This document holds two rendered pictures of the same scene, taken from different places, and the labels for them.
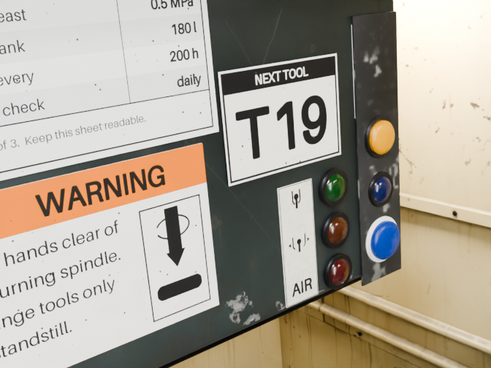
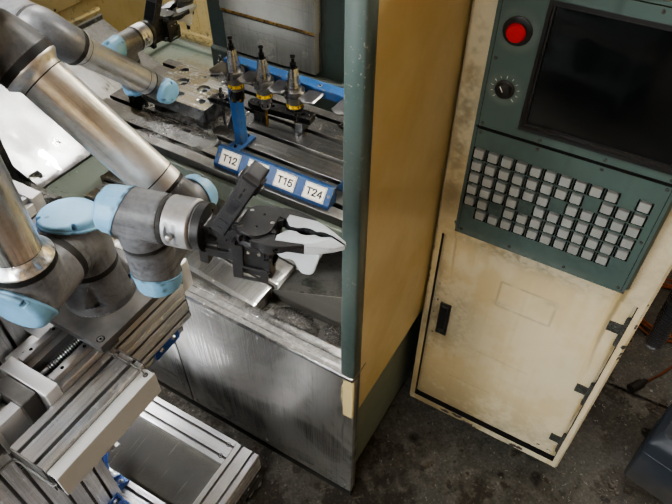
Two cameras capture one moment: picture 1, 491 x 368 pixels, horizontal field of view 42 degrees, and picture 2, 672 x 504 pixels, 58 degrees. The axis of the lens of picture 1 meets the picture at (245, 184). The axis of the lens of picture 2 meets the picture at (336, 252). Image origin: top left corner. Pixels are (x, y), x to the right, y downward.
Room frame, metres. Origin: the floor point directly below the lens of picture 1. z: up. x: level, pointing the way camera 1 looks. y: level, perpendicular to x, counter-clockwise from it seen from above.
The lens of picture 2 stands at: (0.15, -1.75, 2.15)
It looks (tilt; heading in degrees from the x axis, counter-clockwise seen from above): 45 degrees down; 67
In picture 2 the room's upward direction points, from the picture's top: straight up
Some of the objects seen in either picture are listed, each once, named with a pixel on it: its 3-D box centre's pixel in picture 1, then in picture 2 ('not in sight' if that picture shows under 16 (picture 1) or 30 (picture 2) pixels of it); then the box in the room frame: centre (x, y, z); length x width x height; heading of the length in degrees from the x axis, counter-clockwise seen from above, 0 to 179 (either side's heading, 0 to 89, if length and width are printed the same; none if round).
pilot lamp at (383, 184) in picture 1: (381, 189); not in sight; (0.46, -0.10, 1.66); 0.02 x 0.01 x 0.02; 126
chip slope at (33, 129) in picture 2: not in sight; (88, 98); (0.06, 0.79, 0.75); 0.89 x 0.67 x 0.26; 36
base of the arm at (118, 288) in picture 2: not in sight; (94, 274); (0.01, -0.77, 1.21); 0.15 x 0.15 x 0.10
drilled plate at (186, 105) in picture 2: not in sight; (194, 91); (0.44, 0.30, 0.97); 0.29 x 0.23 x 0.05; 126
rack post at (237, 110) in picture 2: not in sight; (237, 106); (0.53, 0.00, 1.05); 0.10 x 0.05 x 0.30; 36
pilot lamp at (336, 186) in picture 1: (335, 188); not in sight; (0.43, -0.06, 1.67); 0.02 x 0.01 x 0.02; 126
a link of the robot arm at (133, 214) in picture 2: not in sight; (138, 215); (0.14, -1.04, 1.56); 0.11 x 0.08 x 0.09; 142
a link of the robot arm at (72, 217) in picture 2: not in sight; (74, 236); (0.01, -0.78, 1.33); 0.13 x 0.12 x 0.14; 52
